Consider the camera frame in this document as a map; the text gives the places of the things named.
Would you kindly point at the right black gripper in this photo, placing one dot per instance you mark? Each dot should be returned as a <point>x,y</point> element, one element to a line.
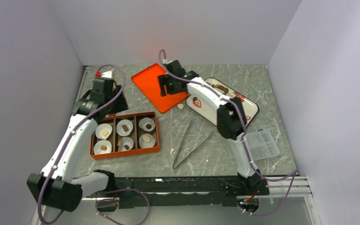
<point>163,79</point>

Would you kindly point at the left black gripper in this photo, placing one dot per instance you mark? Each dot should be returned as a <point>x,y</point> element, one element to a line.
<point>122,105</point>

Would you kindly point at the orange box lid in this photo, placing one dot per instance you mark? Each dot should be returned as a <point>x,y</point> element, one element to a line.
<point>147,82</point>

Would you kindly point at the cream white chocolate piece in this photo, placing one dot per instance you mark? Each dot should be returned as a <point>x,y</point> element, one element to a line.
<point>180,106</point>

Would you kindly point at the brown block chocolate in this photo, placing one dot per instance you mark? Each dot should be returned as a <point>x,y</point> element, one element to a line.
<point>125,128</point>

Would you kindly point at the orange chocolate box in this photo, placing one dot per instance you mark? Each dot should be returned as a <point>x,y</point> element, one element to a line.
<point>135,134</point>

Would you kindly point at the white strawberry tray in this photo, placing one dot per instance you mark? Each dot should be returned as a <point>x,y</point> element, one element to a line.
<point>251,109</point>

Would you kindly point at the oval white chocolate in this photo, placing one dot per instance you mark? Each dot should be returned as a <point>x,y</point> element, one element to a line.
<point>146,139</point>

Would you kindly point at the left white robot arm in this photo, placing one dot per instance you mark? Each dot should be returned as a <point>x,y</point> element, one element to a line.
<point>55,186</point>

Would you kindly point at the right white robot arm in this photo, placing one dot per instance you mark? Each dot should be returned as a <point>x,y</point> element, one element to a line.
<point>230,116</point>

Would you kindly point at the white paper cup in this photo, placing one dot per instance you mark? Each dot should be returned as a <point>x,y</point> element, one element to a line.
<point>126,141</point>
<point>104,126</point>
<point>145,121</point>
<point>119,129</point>
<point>144,145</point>
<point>98,151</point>

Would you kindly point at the clear plastic screw box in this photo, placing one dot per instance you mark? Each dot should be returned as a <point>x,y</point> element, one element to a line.
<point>262,145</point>

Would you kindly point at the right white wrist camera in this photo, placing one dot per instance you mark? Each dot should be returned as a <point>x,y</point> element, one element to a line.
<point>165,62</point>

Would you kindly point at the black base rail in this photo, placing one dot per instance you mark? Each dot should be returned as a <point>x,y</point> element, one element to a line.
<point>183,191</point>

